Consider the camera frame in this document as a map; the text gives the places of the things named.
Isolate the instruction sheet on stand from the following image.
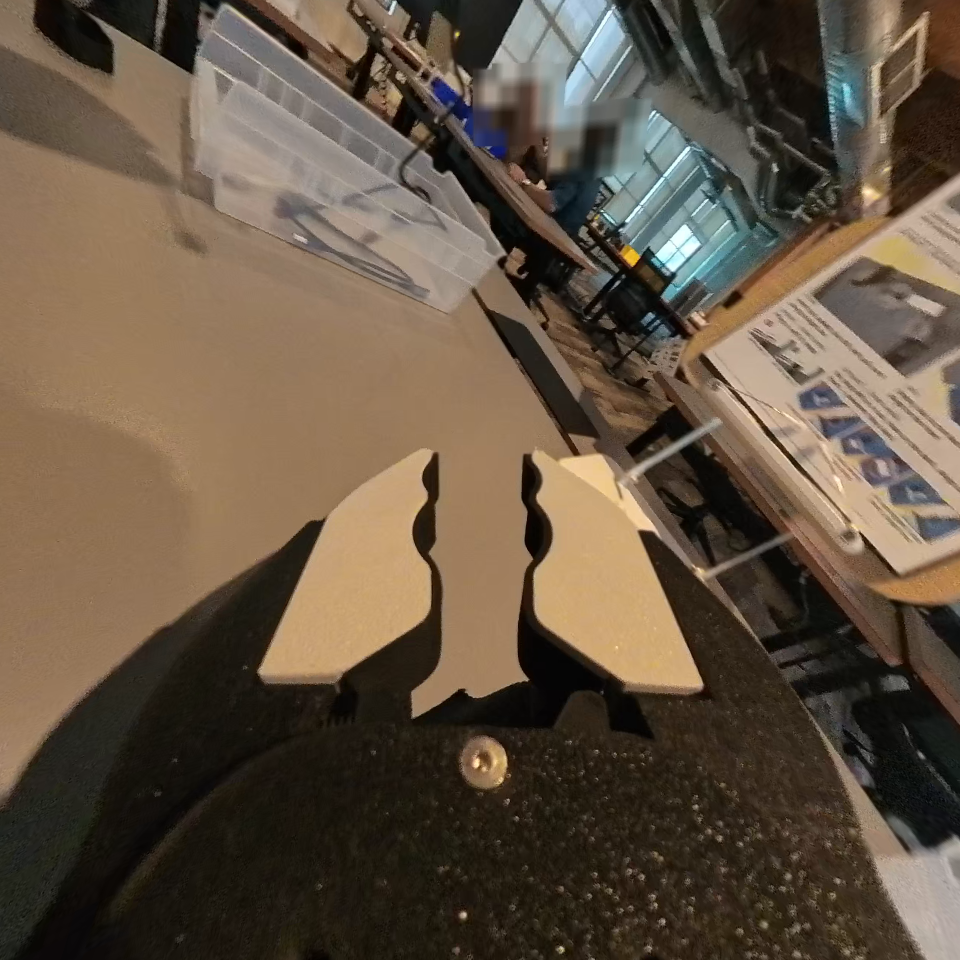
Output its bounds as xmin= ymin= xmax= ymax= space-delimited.
xmin=678 ymin=176 xmax=960 ymax=605

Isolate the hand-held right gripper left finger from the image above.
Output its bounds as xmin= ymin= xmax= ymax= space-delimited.
xmin=257 ymin=448 xmax=444 ymax=723

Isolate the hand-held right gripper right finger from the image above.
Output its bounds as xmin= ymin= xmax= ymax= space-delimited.
xmin=521 ymin=448 xmax=706 ymax=732

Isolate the brown office desk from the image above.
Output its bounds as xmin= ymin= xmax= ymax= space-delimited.
xmin=352 ymin=22 xmax=601 ymax=301

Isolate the dark grey monitor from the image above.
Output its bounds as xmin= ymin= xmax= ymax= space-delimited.
xmin=33 ymin=0 xmax=117 ymax=75

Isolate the black desk mat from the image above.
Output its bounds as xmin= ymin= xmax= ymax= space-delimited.
xmin=487 ymin=311 xmax=603 ymax=441

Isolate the large black monitor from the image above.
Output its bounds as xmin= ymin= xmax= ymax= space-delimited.
xmin=452 ymin=0 xmax=524 ymax=70

